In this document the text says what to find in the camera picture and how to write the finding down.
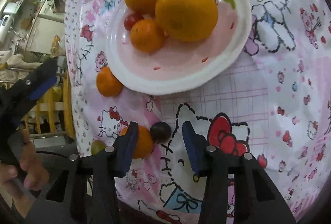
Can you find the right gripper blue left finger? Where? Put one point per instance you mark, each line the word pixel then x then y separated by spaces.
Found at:
pixel 84 189

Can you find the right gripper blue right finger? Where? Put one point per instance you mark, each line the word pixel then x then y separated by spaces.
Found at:
pixel 257 199

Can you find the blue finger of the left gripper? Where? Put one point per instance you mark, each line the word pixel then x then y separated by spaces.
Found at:
pixel 43 88
pixel 28 81

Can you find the small tangerine hidden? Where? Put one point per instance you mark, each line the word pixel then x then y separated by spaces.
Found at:
pixel 107 84

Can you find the dark grape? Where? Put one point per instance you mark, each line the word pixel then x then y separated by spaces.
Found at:
pixel 160 131

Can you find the red cherry tomato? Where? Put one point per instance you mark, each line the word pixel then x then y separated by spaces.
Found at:
pixel 132 19

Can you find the small tangerine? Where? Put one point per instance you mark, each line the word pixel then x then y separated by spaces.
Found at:
pixel 147 36
pixel 145 143

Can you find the pink strawberry ceramic plate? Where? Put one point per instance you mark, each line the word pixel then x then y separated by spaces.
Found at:
pixel 178 66

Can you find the large orange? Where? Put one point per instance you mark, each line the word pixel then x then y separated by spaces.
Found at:
pixel 187 20

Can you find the person left hand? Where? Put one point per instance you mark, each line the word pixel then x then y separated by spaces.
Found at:
pixel 37 176

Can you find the yellow wooden rack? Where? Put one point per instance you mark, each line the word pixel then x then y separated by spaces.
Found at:
pixel 52 115

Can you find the green grape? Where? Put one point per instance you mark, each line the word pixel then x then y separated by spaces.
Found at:
pixel 97 146

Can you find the hello kitty pink sheet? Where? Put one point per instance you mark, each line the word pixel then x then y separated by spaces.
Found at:
pixel 274 102

